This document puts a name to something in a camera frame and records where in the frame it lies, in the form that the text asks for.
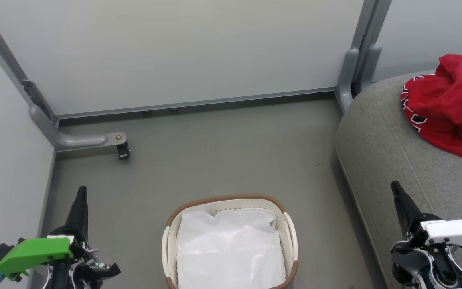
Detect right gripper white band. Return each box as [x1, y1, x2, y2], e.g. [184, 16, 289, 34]
[390, 180, 462, 281]

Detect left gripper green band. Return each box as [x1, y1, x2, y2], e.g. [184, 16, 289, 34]
[0, 185, 122, 289]

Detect red basketball jersey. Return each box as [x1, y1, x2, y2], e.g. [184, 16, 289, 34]
[401, 54, 462, 159]

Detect white wicker-rimmed laundry basket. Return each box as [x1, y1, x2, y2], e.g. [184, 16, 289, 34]
[162, 194, 299, 289]

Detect white cloth basket liner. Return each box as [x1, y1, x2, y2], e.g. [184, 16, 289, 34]
[176, 208, 286, 289]

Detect grey fabric sofa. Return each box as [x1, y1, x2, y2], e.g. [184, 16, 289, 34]
[334, 60, 462, 289]

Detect grey partition foot with plate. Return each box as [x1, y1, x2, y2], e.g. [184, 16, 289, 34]
[30, 104, 128, 153]

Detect small black caster wheel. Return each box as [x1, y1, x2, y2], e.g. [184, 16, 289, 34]
[117, 141, 131, 161]

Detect grey double partition foot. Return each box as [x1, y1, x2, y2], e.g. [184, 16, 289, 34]
[336, 44, 382, 113]

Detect grey partition base rail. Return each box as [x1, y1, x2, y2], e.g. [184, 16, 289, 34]
[57, 86, 338, 120]

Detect grey slanted partition post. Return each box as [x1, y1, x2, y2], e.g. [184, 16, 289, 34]
[0, 3, 60, 130]

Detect grey upright partition post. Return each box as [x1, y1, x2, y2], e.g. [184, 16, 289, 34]
[351, 0, 393, 94]

